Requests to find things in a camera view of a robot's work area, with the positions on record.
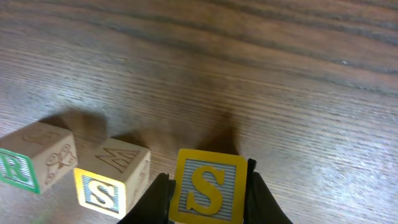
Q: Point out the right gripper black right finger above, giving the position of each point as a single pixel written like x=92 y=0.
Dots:
x=260 y=207

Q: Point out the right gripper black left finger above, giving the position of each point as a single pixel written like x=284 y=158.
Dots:
x=153 y=206

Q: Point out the yellow S block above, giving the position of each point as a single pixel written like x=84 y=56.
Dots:
x=113 y=177
x=210 y=188

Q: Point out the green R block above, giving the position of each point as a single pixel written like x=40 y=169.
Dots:
x=33 y=158

